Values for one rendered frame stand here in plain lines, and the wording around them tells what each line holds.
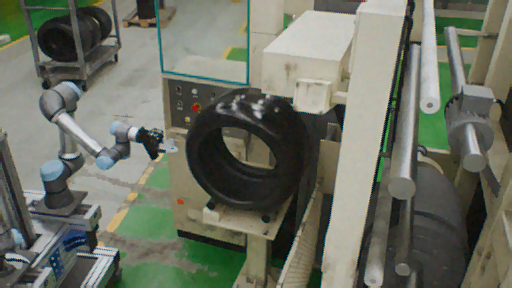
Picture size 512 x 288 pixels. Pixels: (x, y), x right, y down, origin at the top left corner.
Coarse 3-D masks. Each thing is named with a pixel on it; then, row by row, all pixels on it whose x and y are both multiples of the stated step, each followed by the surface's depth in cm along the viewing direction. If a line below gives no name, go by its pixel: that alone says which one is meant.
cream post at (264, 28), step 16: (256, 0) 191; (272, 0) 189; (256, 16) 195; (272, 16) 193; (256, 32) 199; (272, 32) 196; (256, 48) 202; (256, 64) 206; (256, 80) 210; (256, 144) 228; (256, 160) 233; (272, 160) 234; (256, 240) 261; (256, 256) 267; (256, 272) 274
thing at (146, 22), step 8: (136, 0) 791; (144, 0) 783; (152, 0) 792; (136, 8) 873; (144, 8) 790; (152, 8) 798; (128, 16) 819; (136, 16) 820; (144, 16) 797; (152, 16) 804; (128, 24) 807; (144, 24) 802
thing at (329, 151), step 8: (328, 128) 223; (336, 128) 222; (328, 136) 211; (336, 136) 224; (320, 144) 208; (328, 144) 206; (336, 144) 205; (320, 152) 210; (328, 152) 208; (336, 152) 207; (320, 160) 212; (328, 160) 210; (336, 160) 209; (320, 168) 214; (328, 168) 212; (336, 168) 211; (328, 176) 215; (336, 176) 213; (328, 184) 217; (328, 192) 219
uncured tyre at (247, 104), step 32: (224, 96) 192; (256, 96) 188; (192, 128) 191; (256, 128) 178; (288, 128) 181; (192, 160) 197; (224, 160) 225; (288, 160) 181; (224, 192) 214; (256, 192) 218; (288, 192) 191
